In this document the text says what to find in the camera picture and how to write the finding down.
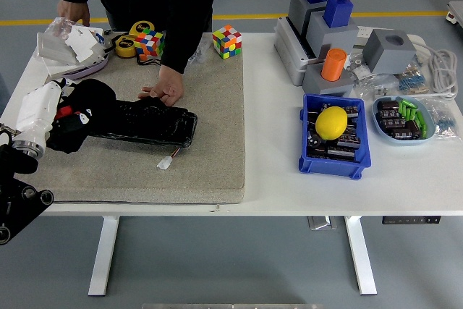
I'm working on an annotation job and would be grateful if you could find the small bag of white parts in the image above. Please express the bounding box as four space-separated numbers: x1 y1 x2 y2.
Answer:
347 54 373 80

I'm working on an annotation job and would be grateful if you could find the grey metal enclosure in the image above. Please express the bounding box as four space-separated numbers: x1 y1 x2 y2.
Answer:
273 16 319 88

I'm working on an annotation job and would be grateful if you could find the grey-brown mat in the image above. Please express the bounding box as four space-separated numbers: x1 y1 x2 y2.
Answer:
14 33 246 205

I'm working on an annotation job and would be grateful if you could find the white power cable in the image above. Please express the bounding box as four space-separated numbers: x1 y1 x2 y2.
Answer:
412 43 459 99

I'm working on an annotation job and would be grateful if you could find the person's left hand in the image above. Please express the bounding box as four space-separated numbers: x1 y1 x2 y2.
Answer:
137 65 185 107

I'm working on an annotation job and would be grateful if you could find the person's right hand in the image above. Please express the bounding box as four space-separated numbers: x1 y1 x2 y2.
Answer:
56 0 91 27

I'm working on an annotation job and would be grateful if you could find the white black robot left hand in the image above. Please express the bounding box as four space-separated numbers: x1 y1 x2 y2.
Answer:
15 77 90 140

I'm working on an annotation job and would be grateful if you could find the purple tray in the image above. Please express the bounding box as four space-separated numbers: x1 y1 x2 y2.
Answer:
61 54 109 81

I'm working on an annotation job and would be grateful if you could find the bag of blue resistors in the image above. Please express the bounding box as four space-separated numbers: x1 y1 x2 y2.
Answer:
421 97 453 140
397 55 431 95

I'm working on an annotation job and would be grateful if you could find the white table leg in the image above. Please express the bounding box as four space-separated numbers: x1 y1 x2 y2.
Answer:
88 216 121 297
344 216 378 296

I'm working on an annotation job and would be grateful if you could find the tall grey block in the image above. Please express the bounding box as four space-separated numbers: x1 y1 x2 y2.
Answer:
288 0 328 35
306 10 360 59

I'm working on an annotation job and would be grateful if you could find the white flat box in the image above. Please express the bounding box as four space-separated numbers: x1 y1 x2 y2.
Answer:
36 32 79 64

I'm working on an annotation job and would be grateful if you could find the white flat plate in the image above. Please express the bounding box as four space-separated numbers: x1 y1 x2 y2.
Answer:
45 59 88 79

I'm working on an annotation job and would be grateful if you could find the white plug connector with wires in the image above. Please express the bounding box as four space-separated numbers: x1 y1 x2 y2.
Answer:
156 148 181 172

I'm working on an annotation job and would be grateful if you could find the white cart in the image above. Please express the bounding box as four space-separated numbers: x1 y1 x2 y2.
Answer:
445 0 463 28

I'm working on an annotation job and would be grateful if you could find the black rag with red patch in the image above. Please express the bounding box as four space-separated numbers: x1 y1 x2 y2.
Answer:
46 77 119 154

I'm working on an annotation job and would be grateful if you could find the low grey block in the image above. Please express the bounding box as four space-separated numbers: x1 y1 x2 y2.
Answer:
302 64 357 98

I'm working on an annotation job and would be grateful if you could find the yellow lemon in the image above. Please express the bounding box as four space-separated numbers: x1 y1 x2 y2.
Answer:
315 106 349 141

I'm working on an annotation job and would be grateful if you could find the light blue dish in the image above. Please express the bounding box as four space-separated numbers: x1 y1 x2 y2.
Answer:
371 96 436 146

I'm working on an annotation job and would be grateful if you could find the orange cylinder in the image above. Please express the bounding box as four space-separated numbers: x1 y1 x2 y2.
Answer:
320 47 348 82

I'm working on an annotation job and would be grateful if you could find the clear bag of metal parts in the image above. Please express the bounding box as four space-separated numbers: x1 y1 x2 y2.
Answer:
352 73 401 102

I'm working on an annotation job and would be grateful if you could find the metal bracket under table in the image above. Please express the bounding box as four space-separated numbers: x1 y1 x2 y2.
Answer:
307 216 338 231

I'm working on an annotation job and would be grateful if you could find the yellow tape measure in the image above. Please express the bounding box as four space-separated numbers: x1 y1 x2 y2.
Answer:
114 35 137 59
129 20 156 38

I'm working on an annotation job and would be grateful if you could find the grey block with round hole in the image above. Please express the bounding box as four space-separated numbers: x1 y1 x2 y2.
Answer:
362 28 417 75

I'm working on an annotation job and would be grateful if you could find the colourful puzzle cube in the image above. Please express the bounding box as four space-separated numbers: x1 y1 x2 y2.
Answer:
134 28 166 62
212 25 243 60

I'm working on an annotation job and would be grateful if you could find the black table control panel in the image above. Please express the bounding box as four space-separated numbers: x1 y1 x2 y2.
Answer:
382 216 442 225

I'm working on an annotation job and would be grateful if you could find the crumpled clear plastic bag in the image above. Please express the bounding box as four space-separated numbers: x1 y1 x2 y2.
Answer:
45 17 79 38

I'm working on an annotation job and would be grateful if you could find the white card sheet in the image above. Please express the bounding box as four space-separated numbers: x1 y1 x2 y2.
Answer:
64 26 106 64

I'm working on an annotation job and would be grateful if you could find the blue plastic bin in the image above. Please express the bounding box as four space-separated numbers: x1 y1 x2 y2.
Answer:
298 93 373 180

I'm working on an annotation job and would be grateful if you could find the small bag of screws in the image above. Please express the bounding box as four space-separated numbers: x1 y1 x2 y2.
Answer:
187 39 213 66

